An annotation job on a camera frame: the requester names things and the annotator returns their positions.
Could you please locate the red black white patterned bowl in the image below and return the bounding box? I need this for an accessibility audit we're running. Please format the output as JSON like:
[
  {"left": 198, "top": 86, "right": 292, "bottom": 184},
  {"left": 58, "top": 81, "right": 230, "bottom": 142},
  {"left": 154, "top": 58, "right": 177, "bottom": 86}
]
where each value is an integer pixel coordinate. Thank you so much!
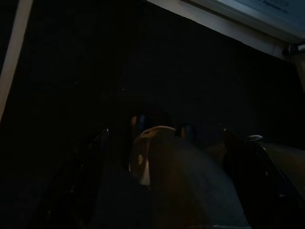
[{"left": 128, "top": 125, "right": 251, "bottom": 229}]

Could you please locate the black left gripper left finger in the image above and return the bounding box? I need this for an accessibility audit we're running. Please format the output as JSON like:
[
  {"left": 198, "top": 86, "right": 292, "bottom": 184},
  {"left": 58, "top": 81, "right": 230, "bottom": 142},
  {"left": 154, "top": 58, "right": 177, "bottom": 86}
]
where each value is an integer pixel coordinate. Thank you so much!
[{"left": 28, "top": 128, "right": 111, "bottom": 229}]

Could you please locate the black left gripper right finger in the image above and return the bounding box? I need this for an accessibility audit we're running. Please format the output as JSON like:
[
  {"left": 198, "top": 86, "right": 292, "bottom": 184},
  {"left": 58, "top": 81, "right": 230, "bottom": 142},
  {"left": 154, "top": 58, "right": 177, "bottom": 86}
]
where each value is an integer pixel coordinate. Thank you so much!
[{"left": 223, "top": 128, "right": 305, "bottom": 229}]

